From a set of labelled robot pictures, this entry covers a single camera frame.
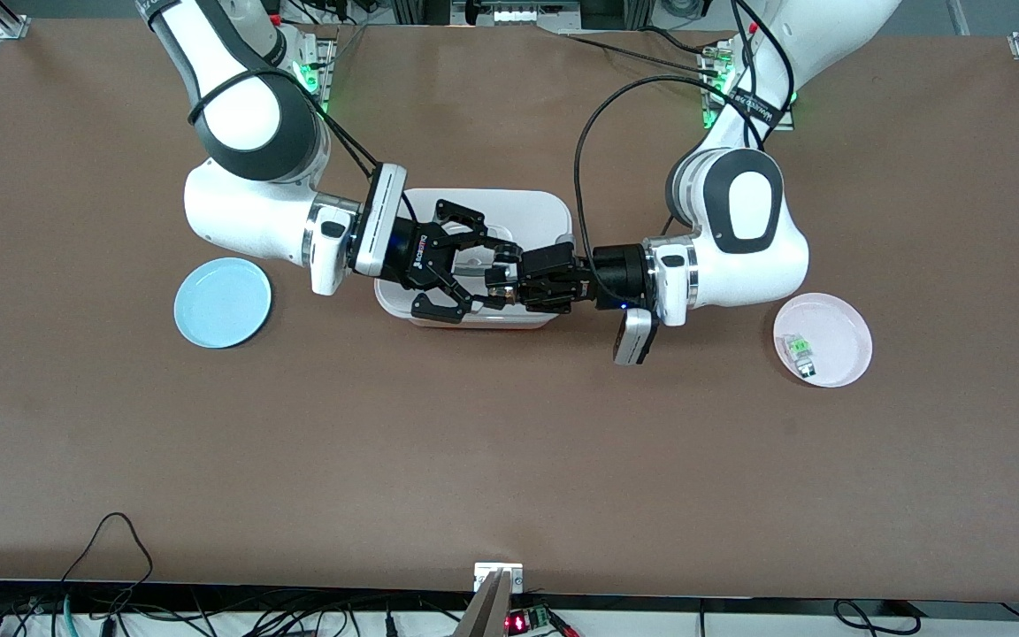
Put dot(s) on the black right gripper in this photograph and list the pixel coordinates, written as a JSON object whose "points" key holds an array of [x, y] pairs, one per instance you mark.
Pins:
{"points": [[409, 252]]}

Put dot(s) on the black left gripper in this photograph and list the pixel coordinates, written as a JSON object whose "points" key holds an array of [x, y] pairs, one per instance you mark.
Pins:
{"points": [[614, 268]]}

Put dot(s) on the orange push-button switch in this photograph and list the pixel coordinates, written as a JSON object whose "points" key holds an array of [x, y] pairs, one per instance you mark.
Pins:
{"points": [[501, 285]]}

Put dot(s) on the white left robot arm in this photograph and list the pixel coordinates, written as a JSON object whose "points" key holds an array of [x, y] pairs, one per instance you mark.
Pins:
{"points": [[748, 257]]}

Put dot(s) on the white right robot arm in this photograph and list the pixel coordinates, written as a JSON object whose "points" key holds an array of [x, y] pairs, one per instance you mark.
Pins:
{"points": [[244, 212]]}

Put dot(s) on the white lidded lunch box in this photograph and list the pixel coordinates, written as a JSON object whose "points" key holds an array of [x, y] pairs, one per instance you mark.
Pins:
{"points": [[527, 203]]}

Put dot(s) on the light blue round plate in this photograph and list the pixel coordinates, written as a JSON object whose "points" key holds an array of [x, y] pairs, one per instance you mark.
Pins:
{"points": [[222, 305]]}

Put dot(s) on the white lit device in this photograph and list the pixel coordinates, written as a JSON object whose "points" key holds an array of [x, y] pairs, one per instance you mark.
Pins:
{"points": [[518, 15]]}

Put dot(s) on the pink round plate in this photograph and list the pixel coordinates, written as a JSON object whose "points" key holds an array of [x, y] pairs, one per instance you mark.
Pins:
{"points": [[841, 341]]}

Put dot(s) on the red LED circuit board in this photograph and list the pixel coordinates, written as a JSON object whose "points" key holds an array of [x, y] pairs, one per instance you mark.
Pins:
{"points": [[523, 622]]}

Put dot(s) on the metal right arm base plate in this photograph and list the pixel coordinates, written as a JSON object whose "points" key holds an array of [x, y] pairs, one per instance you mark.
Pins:
{"points": [[325, 62]]}

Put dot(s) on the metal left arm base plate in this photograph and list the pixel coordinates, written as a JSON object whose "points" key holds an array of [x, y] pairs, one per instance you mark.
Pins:
{"points": [[711, 97]]}

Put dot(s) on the green push-button switch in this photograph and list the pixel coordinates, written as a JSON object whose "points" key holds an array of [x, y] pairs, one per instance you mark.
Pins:
{"points": [[801, 352]]}

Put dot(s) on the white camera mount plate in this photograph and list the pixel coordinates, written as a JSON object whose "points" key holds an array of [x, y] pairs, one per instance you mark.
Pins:
{"points": [[485, 573]]}

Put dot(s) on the aluminium camera mount bar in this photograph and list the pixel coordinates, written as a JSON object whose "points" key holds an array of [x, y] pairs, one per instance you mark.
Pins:
{"points": [[487, 615]]}

